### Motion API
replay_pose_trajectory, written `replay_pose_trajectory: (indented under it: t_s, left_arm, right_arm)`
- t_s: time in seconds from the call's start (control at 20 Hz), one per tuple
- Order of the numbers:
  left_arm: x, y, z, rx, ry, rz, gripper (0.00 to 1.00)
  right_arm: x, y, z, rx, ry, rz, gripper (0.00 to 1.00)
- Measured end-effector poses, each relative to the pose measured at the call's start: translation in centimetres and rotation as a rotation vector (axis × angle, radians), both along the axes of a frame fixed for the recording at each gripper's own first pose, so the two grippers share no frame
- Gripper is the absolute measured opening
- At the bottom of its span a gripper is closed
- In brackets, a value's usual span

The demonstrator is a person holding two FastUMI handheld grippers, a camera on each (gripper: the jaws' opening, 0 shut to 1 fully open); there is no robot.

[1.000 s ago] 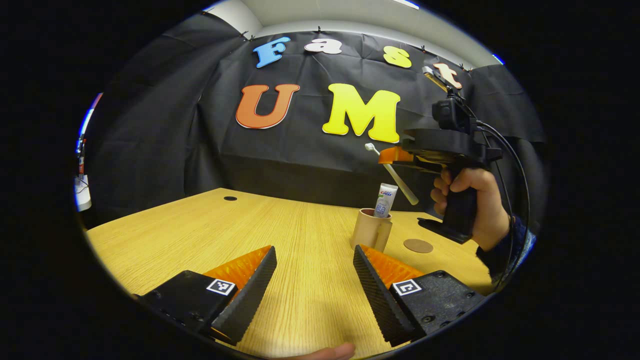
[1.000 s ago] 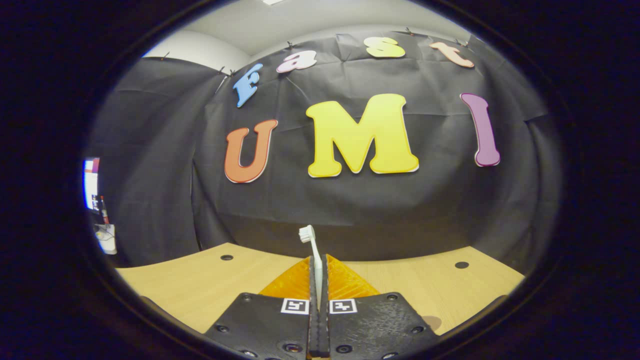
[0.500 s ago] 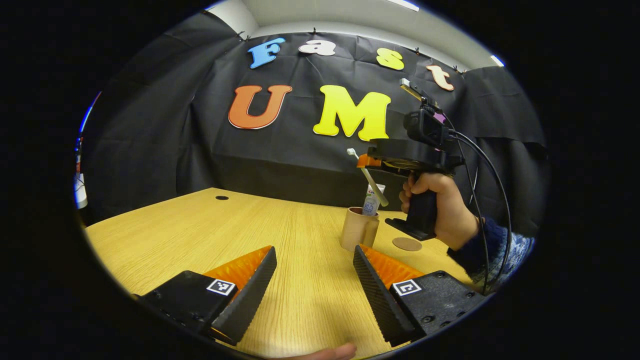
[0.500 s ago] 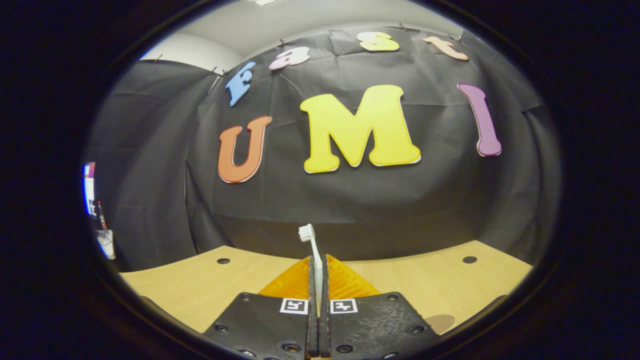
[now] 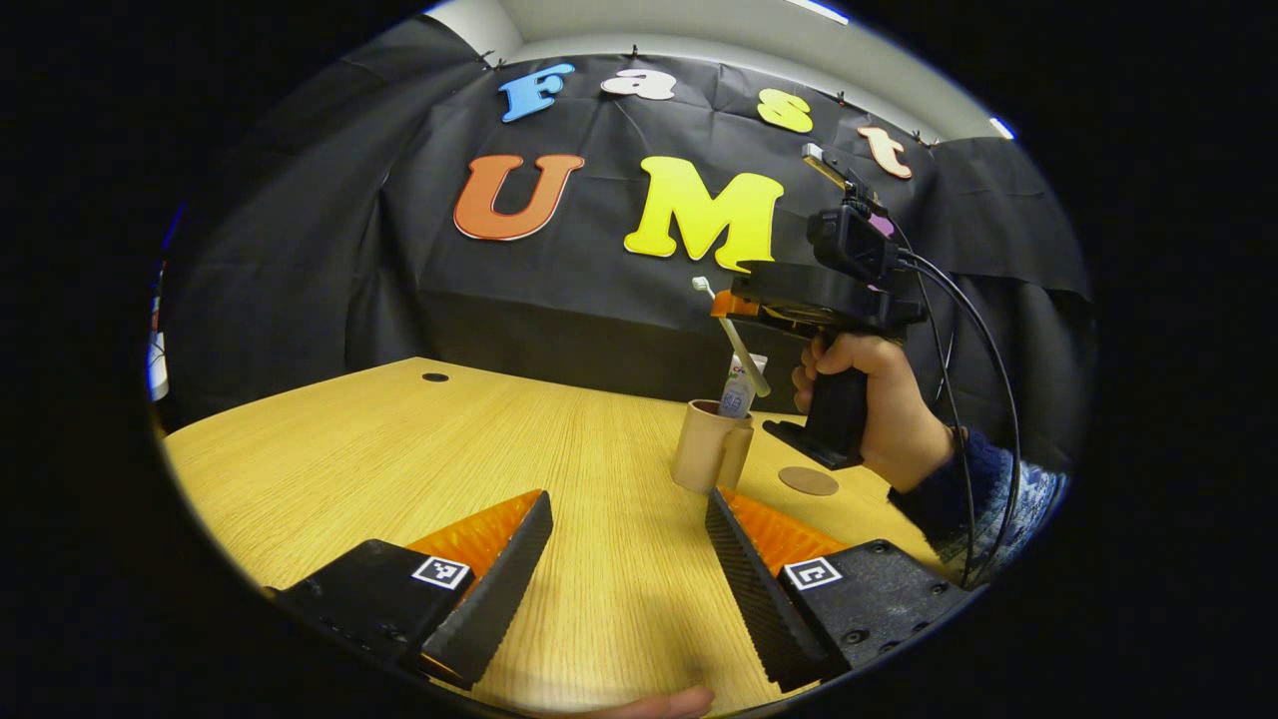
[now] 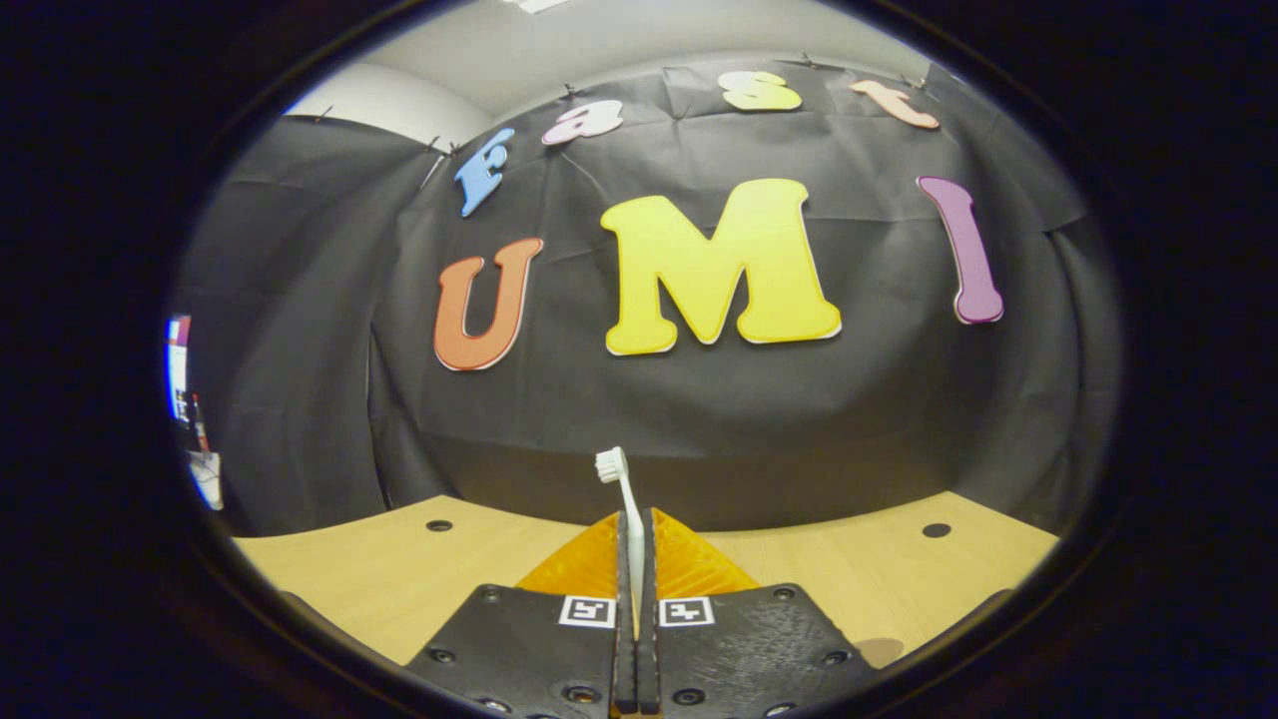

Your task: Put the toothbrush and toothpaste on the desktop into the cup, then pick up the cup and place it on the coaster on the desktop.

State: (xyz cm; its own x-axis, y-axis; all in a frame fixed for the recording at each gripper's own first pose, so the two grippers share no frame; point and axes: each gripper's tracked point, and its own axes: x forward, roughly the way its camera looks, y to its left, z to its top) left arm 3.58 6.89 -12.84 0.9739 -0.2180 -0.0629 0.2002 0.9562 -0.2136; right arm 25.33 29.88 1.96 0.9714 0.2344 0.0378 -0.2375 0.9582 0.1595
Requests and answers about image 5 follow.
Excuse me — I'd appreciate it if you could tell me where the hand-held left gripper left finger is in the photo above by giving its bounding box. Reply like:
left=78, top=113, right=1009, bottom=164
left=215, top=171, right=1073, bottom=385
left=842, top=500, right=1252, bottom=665
left=268, top=489, right=554, bottom=692

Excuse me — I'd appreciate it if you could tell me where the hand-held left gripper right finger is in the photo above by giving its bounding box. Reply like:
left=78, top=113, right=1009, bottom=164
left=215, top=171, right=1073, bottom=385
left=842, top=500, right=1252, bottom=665
left=704, top=488, right=975, bottom=693

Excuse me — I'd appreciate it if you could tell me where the pale green toothbrush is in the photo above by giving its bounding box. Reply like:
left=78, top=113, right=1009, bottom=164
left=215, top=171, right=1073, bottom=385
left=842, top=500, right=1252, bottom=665
left=692, top=277, right=773, bottom=399

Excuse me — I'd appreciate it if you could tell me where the white toothpaste tube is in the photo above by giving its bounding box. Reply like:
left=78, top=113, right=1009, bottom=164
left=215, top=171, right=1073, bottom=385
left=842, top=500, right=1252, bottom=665
left=719, top=354, right=769, bottom=419

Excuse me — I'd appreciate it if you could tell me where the round brown coaster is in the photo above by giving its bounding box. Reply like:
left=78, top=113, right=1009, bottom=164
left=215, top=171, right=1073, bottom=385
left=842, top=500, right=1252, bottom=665
left=778, top=466, right=841, bottom=498

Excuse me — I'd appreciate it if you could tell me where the beige cup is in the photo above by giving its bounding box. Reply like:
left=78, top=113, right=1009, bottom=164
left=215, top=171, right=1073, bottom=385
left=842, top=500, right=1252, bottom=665
left=671, top=398, right=756, bottom=496

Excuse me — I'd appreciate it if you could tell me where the wooden desktop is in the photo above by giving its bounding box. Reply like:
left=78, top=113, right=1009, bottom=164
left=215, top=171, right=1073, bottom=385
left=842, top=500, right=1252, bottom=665
left=163, top=357, right=959, bottom=716

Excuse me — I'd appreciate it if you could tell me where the black backdrop cloth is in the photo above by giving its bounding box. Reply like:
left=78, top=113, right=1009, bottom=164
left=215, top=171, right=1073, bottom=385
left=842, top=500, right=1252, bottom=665
left=155, top=15, right=1094, bottom=470

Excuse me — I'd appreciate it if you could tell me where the computer monitor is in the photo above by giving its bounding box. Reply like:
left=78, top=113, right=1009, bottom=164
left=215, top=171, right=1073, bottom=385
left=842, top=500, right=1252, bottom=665
left=148, top=265, right=172, bottom=402

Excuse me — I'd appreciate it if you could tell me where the black cable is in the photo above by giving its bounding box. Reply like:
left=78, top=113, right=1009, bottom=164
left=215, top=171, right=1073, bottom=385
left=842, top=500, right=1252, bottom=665
left=899, top=252, right=1022, bottom=588
left=889, top=218, right=977, bottom=588

